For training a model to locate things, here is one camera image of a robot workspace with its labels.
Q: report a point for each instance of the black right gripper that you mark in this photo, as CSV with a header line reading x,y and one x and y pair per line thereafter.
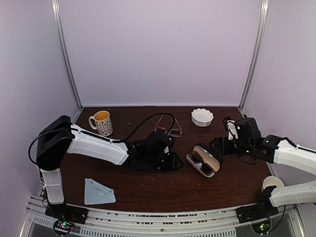
x,y
218,140

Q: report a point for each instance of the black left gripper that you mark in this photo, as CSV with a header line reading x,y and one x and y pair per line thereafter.
x,y
173,165

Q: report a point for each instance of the brown plaid glasses case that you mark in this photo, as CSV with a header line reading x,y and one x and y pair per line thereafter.
x,y
208,156

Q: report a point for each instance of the dark tortoiseshell sunglasses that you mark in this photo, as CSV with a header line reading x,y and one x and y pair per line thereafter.
x,y
197,162

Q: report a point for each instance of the light blue cloth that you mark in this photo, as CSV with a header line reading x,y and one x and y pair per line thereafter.
x,y
96,193

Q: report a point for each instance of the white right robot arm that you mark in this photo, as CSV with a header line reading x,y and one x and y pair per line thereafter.
x,y
245,139

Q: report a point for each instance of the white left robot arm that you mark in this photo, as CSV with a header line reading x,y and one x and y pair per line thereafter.
x,y
64,137

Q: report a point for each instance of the white fluted ceramic bowl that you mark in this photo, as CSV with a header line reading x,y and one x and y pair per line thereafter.
x,y
202,117

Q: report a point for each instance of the white paper cup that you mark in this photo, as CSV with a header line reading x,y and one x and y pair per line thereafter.
x,y
271,181

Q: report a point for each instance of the white floral mug yellow inside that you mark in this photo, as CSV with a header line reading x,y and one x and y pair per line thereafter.
x,y
101,122

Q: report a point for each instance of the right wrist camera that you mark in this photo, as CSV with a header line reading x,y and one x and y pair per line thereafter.
x,y
230,127

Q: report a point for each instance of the pink frame sunglasses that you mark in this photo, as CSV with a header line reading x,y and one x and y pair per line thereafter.
x,y
174,131

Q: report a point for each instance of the front aluminium rail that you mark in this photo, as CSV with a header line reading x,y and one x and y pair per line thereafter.
x,y
109,223

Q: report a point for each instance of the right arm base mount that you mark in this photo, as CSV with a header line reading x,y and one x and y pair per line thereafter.
x,y
258,216

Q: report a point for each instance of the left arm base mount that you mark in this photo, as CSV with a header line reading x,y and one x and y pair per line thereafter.
x,y
66,217

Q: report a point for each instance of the right aluminium frame post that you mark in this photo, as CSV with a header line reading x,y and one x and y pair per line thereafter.
x,y
262,22

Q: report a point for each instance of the aluminium frame post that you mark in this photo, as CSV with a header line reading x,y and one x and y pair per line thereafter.
x,y
262,22
65,56

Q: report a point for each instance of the left aluminium frame post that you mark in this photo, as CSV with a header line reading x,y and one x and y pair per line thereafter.
x,y
65,56

